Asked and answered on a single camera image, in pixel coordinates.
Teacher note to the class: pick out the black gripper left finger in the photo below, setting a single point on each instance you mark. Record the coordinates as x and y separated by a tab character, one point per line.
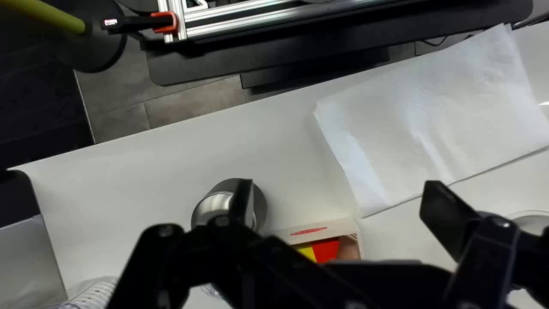
224	251

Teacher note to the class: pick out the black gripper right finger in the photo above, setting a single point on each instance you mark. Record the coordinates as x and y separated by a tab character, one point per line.
493	255

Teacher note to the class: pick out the light wooden box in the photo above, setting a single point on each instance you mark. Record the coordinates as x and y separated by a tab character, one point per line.
346	231

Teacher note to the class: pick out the metal spoon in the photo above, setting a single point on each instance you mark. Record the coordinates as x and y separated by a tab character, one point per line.
221	203

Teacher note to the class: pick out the yellow block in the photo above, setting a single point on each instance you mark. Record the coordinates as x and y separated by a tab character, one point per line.
308	251

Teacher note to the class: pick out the orange block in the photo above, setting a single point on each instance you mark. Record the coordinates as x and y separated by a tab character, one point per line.
327	251

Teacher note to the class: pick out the clear plastic lid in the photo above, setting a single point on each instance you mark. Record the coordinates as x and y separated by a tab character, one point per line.
94	296

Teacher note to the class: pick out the white paper sheet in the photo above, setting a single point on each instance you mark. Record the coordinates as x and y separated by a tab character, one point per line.
445	116

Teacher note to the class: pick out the green yellow rod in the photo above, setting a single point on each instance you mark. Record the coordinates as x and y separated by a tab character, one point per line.
47	15

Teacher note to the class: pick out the black machine with rail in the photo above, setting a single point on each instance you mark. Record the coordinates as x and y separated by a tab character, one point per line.
195	40

